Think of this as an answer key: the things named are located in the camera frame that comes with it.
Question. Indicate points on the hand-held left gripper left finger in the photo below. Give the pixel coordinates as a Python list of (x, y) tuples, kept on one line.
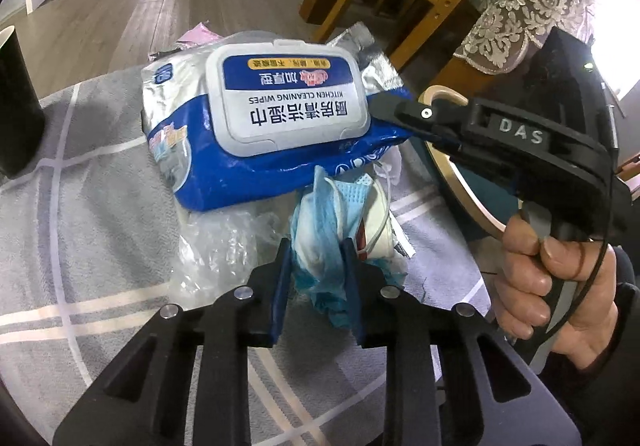
[(282, 286)]

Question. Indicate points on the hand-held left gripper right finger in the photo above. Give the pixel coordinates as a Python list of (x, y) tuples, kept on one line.
[(350, 296)]

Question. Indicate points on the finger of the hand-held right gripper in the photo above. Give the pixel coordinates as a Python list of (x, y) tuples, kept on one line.
[(415, 113)]

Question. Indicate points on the silver foil packet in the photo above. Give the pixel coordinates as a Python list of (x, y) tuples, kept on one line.
[(372, 66)]

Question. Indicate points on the blue face mask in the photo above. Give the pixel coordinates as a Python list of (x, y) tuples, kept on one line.
[(315, 226)]

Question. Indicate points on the teal trash bin beige rim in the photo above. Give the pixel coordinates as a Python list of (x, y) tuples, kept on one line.
[(475, 196)]

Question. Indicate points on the blue white wet wipes pack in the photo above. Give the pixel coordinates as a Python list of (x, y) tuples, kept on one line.
[(280, 101)]

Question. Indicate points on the pink wrapper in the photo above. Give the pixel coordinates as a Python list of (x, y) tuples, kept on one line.
[(197, 36)]

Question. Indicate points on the person's right forearm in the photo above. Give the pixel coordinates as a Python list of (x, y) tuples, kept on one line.
[(625, 351)]

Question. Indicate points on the person's right hand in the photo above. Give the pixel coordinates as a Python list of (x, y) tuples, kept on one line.
[(520, 276)]

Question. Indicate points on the clear plastic bag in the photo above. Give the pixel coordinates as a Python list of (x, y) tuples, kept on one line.
[(225, 246)]

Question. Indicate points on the crumpled white paper cup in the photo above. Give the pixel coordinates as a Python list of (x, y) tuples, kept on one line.
[(380, 226)]

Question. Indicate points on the lace tablecloth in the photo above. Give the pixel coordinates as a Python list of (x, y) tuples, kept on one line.
[(520, 16)]

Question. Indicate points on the grey striped cloth ottoman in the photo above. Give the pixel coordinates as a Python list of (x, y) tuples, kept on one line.
[(100, 226)]

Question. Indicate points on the black cup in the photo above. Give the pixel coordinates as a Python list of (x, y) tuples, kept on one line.
[(17, 116)]

